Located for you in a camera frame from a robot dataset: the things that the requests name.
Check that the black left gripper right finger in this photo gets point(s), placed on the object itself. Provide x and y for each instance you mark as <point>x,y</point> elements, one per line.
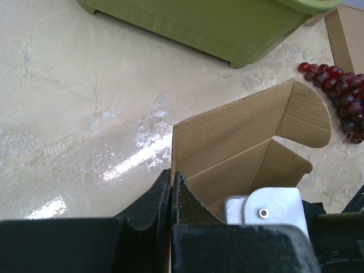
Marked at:
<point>200,242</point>

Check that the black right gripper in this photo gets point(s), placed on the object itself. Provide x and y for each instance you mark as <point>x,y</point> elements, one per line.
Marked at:
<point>337,238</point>

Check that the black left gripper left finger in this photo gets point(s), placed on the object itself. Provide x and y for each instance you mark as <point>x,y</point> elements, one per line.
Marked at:
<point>134,240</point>

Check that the brown cardboard box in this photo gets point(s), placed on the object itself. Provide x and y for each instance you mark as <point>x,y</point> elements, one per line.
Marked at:
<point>231,150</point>

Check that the large folded cardboard box right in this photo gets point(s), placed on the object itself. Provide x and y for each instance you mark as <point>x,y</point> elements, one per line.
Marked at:
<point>345,31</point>

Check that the dark red grape bunch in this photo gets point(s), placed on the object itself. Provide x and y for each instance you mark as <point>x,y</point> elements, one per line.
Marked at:
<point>344,90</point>

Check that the green plastic bin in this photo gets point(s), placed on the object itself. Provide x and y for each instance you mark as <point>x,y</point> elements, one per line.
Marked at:
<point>238,31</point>

